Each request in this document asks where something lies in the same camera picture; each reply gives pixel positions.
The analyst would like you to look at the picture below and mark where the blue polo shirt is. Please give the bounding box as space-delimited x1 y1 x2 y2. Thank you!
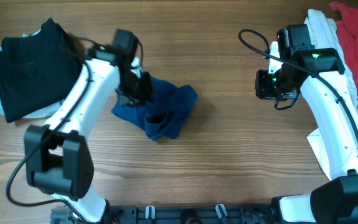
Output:
111 77 198 141

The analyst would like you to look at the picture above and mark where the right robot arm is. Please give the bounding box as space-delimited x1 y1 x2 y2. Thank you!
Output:
255 24 358 223

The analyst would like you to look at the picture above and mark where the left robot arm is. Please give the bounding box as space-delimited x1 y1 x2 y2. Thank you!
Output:
22 29 153 223

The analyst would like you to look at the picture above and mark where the white shirt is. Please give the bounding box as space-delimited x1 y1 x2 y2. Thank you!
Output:
304 9 358 180

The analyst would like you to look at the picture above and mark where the light blue folded shirt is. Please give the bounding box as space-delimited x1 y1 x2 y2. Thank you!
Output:
0 28 66 119

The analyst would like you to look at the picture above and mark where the black folded shirt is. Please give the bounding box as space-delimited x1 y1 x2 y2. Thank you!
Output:
0 19 82 123

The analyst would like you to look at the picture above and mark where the right black cable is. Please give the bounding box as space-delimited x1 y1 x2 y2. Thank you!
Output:
237 29 358 218

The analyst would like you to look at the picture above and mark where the black cable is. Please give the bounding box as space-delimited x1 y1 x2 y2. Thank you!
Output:
237 29 358 218
5 60 94 223

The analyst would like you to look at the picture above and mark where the left black cable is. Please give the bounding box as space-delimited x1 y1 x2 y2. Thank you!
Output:
5 60 94 223

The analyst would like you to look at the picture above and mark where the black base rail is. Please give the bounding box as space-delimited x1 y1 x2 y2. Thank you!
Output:
50 203 279 224

